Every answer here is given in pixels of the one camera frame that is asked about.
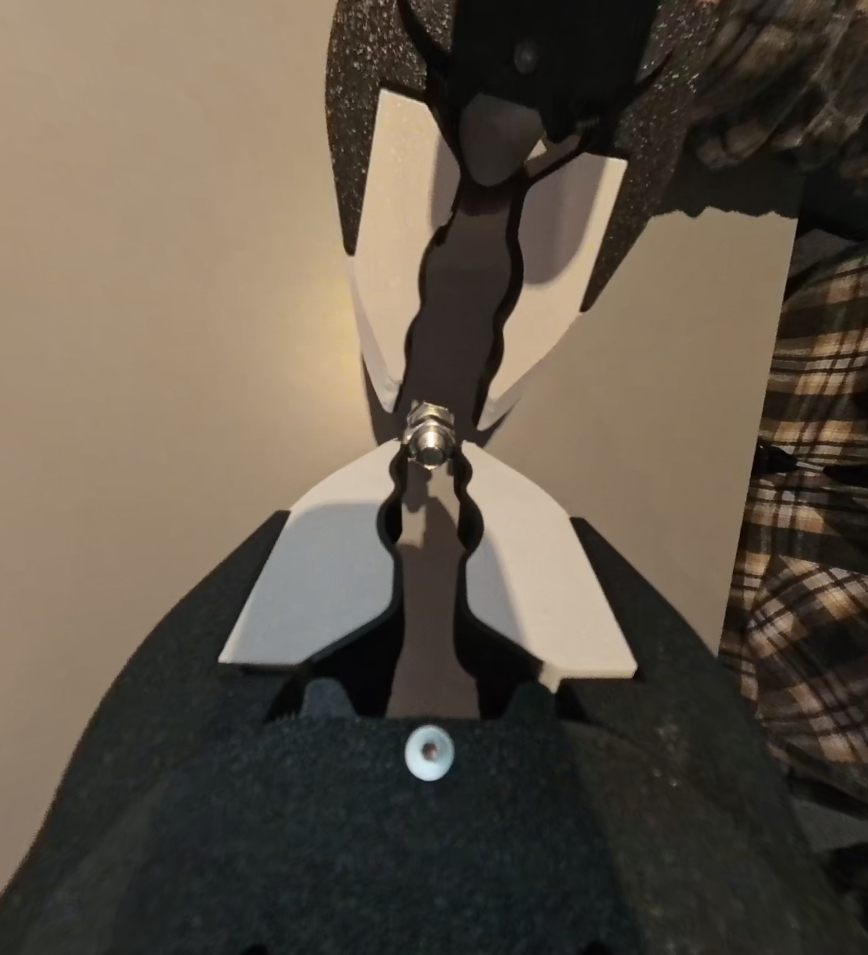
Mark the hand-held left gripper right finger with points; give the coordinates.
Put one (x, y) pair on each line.
(546, 589)

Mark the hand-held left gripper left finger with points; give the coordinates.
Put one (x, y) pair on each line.
(315, 582)

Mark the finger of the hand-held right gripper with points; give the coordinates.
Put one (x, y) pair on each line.
(389, 224)
(553, 313)

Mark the person's right forearm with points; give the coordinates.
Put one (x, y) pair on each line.
(814, 74)

